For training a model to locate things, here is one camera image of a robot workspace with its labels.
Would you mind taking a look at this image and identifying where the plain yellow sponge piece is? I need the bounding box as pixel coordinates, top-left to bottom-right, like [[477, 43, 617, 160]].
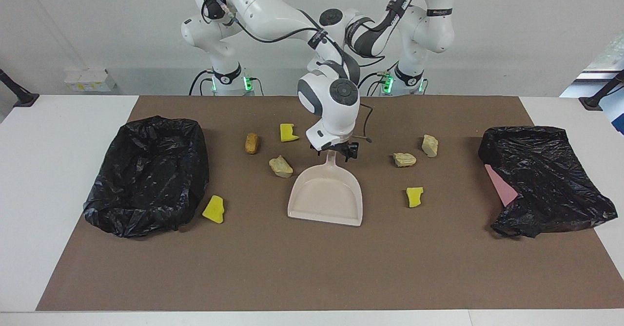
[[202, 195, 226, 224]]

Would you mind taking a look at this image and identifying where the pink bin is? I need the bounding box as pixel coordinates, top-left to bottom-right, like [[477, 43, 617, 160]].
[[484, 164, 518, 207]]

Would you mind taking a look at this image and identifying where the brown table mat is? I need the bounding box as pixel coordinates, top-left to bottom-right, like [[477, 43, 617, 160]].
[[37, 96, 624, 312]]

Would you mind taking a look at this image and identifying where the black trash bag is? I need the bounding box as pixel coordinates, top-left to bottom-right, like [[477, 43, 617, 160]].
[[83, 116, 210, 239], [478, 126, 619, 239]]

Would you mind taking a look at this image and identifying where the right black trash bag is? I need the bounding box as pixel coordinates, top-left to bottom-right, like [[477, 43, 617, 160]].
[[83, 116, 210, 239]]

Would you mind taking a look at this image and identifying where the pale toy bread chunk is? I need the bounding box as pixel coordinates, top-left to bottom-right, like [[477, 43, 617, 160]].
[[269, 155, 294, 178], [422, 134, 439, 158]]

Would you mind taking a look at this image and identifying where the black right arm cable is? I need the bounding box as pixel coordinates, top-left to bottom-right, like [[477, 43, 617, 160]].
[[202, 0, 373, 144]]

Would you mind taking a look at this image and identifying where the black base cable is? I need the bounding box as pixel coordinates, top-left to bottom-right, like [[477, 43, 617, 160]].
[[189, 69, 215, 96], [357, 62, 403, 96]]

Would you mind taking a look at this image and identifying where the black clamp stand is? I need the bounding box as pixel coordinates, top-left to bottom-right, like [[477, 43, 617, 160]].
[[0, 69, 39, 107], [579, 70, 624, 111]]

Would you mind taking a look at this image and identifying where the beige plastic dustpan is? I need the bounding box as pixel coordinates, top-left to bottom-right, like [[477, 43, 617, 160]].
[[288, 150, 363, 227]]

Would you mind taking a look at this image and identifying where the white wall socket box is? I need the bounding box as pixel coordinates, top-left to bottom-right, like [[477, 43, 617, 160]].
[[64, 69, 117, 93]]

